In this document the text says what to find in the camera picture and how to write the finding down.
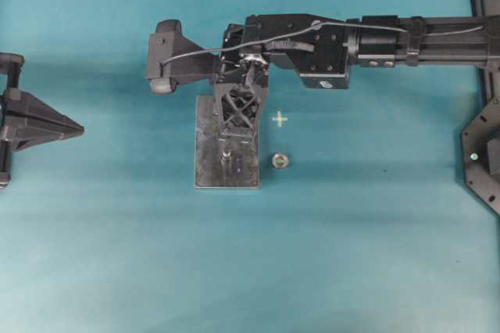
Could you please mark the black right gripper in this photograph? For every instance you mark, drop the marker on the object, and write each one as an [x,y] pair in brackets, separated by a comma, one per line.
[312,46]

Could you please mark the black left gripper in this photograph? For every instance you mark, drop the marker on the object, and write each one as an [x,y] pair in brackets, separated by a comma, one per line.
[27,121]

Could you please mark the steel washer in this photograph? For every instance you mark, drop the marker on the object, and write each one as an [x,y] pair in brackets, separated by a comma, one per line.
[280,160]

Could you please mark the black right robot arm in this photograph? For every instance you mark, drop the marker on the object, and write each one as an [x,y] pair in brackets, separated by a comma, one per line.
[389,41]

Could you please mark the teal table mat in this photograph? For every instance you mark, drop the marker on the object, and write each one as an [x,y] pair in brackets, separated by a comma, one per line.
[370,228]

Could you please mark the metal base plate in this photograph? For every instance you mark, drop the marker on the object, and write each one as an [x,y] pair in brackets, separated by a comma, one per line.
[222,161]

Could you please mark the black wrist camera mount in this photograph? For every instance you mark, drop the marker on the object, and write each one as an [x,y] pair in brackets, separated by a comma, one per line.
[167,42]

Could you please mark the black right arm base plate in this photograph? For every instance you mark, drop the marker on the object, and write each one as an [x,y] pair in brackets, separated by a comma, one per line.
[480,155]

